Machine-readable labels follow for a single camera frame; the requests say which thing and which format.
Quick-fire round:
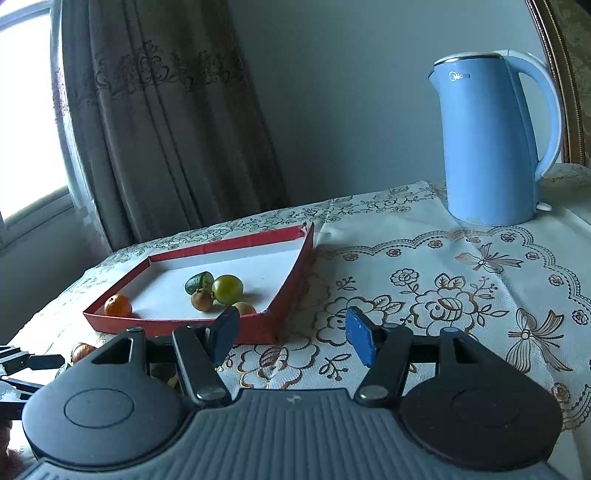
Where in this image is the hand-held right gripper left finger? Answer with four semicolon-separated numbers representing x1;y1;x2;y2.
88;306;242;410

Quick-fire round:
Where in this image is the gold framed upholstered chair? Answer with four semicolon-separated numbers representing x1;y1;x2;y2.
526;0;591;167

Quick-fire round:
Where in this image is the green round tomato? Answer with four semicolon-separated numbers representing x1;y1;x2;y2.
211;274;244;306

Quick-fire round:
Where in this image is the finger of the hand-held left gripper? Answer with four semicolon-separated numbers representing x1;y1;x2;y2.
0;344;66;372
0;376;42;407

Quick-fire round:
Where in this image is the large orange mandarin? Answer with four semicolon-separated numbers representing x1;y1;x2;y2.
71;342;99;365

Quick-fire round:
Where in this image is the brown patterned curtain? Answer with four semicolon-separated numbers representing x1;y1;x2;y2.
60;0;289;252

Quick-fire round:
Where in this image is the sheer white curtain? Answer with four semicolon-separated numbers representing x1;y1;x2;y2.
48;0;112;254

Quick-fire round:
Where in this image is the shallow red cardboard box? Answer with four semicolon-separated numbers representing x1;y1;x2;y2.
83;222;315;346

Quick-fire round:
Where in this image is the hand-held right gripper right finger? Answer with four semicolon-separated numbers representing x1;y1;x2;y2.
345;306;492;409

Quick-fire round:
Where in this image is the white embroidered lace cloth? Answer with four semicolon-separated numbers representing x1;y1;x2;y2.
217;225;591;432

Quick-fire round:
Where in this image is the grey window frame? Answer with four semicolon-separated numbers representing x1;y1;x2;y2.
0;0;77;252

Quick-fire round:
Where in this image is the small orange mandarin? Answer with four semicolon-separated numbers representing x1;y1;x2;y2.
104;294;133;318

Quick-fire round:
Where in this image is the small dark green fruit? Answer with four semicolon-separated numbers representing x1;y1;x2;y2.
185;271;214;295

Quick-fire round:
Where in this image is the light blue electric kettle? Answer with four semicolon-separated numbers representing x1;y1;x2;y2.
428;50;565;228

